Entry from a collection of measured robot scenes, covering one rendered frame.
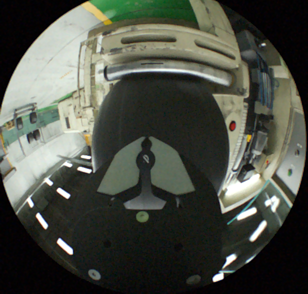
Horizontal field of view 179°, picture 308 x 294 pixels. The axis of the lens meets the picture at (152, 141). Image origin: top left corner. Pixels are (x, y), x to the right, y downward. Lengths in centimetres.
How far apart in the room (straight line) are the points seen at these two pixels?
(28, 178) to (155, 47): 1164
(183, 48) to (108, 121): 21
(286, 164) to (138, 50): 73
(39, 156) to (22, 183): 331
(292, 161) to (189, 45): 63
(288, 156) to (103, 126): 72
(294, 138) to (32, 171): 1211
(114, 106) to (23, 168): 1124
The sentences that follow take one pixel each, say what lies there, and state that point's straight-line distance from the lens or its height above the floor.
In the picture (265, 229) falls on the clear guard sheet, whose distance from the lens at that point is 80.
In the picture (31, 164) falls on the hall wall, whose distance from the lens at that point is 1138.
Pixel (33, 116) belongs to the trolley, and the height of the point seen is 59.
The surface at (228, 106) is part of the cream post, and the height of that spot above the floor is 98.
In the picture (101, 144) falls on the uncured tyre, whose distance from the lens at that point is 16.
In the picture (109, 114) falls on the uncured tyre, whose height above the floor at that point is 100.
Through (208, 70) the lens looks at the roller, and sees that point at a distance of 28.
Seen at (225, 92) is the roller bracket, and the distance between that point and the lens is 36.
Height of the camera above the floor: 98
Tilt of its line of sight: 24 degrees up
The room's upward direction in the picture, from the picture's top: 178 degrees clockwise
